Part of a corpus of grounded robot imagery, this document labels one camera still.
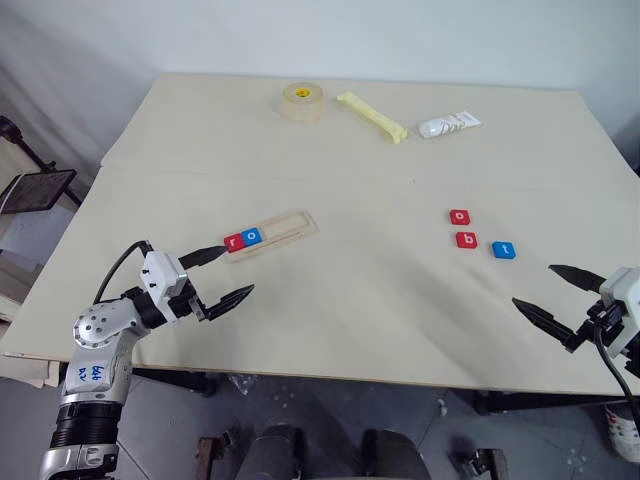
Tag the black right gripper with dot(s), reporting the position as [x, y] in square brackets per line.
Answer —
[602, 325]

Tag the white red-patterned shoe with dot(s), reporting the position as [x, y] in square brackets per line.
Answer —
[625, 430]

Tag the red letter tile r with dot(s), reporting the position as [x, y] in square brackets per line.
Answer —
[234, 243]

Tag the white squeeze tube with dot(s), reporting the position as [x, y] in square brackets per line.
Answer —
[445, 126]

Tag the red letter tile o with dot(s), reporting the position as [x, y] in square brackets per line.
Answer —
[460, 217]

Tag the yellow long packet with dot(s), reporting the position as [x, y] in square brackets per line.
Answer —
[372, 117]

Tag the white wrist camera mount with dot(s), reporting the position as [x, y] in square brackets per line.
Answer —
[622, 290]
[160, 272]

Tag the black table frame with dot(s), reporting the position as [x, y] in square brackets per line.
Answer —
[175, 380]

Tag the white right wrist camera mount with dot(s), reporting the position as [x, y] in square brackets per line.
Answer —
[622, 290]

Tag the blue letter tile o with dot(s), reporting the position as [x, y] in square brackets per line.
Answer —
[251, 236]

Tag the clear tape roll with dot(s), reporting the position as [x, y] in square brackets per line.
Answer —
[302, 106]

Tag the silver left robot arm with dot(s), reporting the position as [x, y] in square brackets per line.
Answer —
[95, 325]

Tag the blue letter tile t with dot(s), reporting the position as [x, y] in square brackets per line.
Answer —
[504, 250]

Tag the wooden letter tray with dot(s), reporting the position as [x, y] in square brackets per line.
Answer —
[295, 227]

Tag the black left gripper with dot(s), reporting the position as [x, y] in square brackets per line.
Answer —
[192, 302]

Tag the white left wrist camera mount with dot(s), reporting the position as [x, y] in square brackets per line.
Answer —
[160, 272]

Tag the dark rounded shape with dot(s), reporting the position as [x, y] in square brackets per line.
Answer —
[272, 452]
[392, 455]

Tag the red letter tile b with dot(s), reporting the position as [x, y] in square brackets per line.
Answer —
[467, 240]

